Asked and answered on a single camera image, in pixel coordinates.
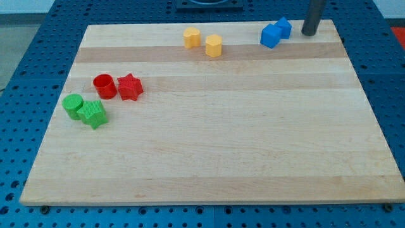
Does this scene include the blue pentagon block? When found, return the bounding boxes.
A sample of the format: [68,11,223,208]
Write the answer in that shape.
[275,17,292,39]

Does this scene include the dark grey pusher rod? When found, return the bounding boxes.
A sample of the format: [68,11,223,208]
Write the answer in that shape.
[301,0,327,37]

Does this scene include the blue cube block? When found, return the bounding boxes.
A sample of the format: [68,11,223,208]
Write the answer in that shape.
[260,24,282,49]

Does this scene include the wooden board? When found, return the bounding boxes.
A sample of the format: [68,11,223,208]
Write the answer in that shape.
[20,20,404,206]

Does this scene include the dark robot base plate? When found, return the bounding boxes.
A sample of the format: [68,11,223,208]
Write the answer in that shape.
[175,0,244,11]

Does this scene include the yellow hexagon block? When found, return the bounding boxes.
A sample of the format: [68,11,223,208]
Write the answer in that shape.
[205,34,222,58]

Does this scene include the yellow heart block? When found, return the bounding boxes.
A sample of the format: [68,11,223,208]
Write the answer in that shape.
[183,27,201,49]

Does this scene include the red cylinder block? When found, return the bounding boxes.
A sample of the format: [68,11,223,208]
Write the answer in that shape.
[92,74,117,99]

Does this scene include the green cylinder block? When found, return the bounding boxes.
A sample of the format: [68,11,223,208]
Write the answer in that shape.
[62,94,84,120]

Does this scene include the red star block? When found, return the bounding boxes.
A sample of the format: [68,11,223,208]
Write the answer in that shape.
[118,73,144,101]

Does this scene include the green star block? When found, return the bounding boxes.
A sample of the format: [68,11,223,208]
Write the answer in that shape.
[77,100,108,130]

